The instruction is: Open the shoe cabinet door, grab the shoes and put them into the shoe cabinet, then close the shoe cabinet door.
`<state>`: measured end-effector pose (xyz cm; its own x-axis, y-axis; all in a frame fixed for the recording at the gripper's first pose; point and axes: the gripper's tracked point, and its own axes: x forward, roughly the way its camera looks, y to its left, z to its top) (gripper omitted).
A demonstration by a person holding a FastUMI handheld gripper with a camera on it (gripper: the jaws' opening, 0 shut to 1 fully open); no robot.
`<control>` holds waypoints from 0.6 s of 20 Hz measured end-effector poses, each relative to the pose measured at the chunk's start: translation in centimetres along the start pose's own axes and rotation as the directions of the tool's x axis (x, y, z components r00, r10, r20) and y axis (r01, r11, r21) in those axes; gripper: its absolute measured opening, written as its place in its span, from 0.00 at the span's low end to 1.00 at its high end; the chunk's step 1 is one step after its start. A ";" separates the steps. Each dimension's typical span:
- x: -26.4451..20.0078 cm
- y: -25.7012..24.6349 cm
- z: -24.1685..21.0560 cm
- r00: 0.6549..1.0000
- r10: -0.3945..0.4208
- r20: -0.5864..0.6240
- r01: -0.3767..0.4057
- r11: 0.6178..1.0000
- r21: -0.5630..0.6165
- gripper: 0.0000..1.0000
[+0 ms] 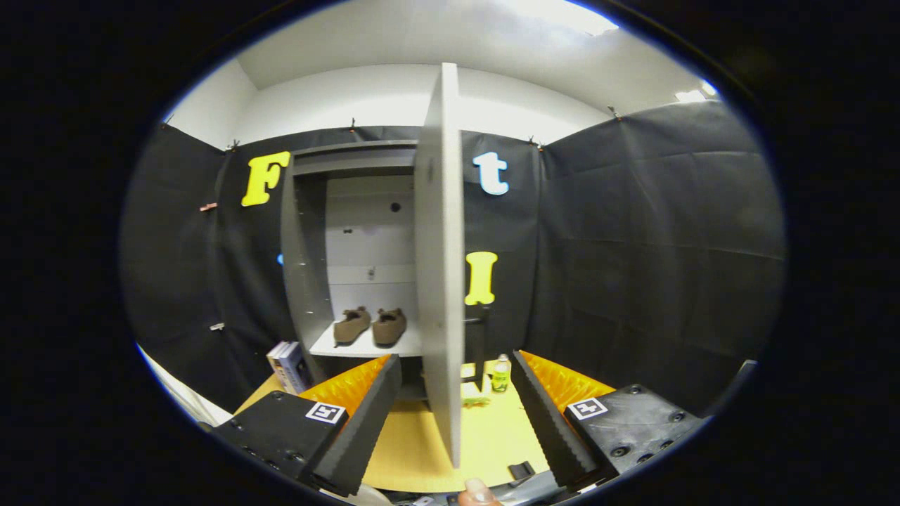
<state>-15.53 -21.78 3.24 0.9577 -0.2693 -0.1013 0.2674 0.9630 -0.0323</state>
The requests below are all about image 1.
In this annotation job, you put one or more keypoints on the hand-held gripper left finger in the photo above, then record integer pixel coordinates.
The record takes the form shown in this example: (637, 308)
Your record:
(355, 436)

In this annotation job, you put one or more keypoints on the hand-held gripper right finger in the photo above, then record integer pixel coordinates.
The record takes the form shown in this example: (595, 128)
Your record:
(552, 429)

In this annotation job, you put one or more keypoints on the brown fuzzy shoe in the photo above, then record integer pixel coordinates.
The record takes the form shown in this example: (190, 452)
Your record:
(389, 327)
(351, 325)

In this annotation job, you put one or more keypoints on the grey shoe cabinet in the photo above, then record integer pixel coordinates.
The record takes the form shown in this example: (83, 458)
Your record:
(304, 281)

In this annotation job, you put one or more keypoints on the beige shoe cabinet door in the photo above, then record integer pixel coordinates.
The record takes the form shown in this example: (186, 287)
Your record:
(439, 246)

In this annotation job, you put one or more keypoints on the small black object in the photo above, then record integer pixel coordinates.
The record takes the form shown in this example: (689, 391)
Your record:
(521, 470)

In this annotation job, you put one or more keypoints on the green drink bottle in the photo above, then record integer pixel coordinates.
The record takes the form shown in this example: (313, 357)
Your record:
(500, 376)

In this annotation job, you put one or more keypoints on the yellow plush toy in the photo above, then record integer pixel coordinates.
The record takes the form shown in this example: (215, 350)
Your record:
(473, 400)

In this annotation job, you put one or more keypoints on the blue book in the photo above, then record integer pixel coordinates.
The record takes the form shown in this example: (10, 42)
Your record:
(294, 367)

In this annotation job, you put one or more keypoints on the white book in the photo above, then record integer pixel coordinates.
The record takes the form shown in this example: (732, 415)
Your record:
(276, 362)

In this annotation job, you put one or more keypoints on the black backdrop cloth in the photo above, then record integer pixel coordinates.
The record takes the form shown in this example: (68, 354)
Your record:
(633, 267)

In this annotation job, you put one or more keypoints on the small ceiling light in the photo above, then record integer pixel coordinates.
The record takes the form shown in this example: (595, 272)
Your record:
(697, 92)

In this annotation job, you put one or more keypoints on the long ceiling light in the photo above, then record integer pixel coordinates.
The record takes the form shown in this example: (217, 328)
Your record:
(562, 14)

